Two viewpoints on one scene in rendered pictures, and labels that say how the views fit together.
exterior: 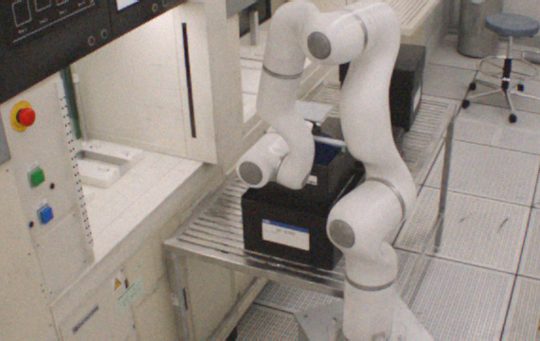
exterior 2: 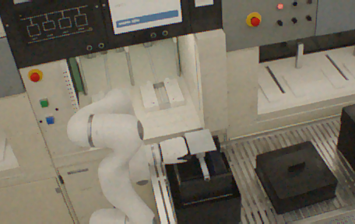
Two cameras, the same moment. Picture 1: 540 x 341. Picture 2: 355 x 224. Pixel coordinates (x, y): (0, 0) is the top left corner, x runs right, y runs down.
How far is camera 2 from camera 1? 1.51 m
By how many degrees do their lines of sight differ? 47
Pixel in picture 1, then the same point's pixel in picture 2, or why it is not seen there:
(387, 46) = (117, 151)
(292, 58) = not seen: hidden behind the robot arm
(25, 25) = (36, 36)
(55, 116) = (60, 78)
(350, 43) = (75, 140)
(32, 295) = (39, 149)
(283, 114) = not seen: hidden behind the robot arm
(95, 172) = (147, 100)
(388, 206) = not seen: outside the picture
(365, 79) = (107, 160)
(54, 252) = (57, 137)
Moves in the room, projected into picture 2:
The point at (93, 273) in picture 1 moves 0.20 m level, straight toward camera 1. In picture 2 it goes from (86, 154) to (58, 180)
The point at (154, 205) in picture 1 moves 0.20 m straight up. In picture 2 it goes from (148, 137) to (142, 106)
